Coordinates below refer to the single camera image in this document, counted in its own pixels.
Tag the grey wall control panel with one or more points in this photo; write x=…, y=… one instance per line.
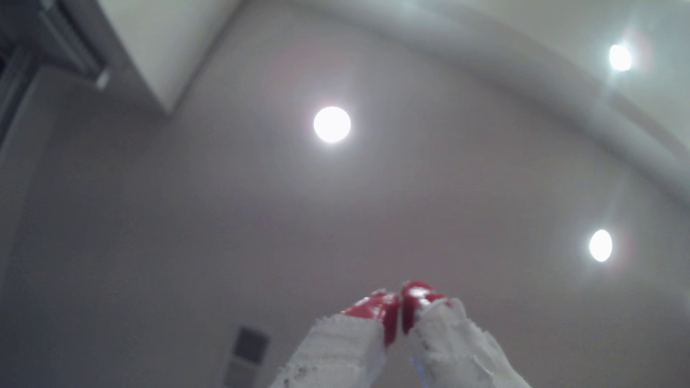
x=247, y=353

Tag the round ceiling light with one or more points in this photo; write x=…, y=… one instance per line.
x=620, y=57
x=600, y=245
x=332, y=124

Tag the grey ceiling fixture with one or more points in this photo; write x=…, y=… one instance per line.
x=70, y=43

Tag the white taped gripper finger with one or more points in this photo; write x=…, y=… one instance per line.
x=458, y=350
x=334, y=345

